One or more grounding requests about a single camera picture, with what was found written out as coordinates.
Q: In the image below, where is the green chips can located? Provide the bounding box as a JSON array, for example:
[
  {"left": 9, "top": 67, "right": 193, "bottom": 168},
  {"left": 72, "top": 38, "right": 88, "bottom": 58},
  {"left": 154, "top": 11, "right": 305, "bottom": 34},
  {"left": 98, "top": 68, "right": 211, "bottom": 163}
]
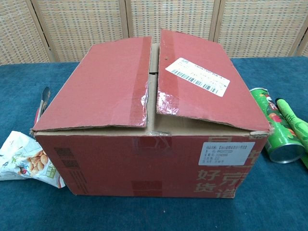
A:
[{"left": 249, "top": 87, "right": 306, "bottom": 164}]

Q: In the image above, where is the red cardboard box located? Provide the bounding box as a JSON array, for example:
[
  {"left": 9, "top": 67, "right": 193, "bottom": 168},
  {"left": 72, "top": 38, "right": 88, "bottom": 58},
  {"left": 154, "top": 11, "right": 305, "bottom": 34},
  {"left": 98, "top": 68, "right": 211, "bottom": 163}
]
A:
[{"left": 30, "top": 28, "right": 275, "bottom": 199}]

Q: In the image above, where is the white snack bag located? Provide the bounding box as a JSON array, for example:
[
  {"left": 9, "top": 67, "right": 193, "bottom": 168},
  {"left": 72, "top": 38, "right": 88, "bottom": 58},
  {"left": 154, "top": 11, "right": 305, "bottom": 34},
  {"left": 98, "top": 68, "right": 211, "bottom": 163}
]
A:
[{"left": 0, "top": 130, "right": 66, "bottom": 189}]

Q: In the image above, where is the woven wooden folding screen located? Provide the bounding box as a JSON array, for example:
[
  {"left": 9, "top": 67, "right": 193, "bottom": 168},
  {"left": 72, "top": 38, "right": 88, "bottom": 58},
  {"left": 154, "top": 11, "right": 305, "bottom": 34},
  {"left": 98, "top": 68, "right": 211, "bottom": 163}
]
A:
[{"left": 0, "top": 0, "right": 308, "bottom": 66}]

